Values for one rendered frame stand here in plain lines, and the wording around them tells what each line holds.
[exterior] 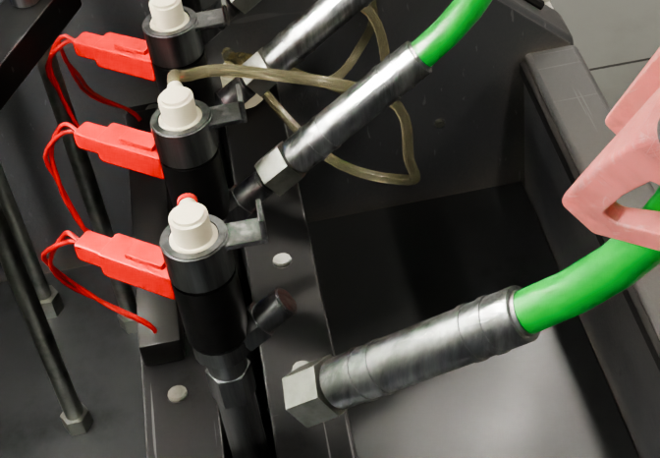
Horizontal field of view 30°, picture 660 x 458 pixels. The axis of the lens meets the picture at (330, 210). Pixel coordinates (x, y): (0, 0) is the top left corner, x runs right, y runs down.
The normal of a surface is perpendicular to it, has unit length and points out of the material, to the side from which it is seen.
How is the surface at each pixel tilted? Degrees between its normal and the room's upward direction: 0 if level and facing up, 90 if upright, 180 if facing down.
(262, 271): 0
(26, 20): 0
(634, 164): 116
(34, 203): 90
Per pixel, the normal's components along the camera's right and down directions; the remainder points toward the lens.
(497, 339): -0.33, 0.57
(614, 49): -0.11, -0.73
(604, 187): -0.57, 0.78
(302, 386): -0.67, -0.21
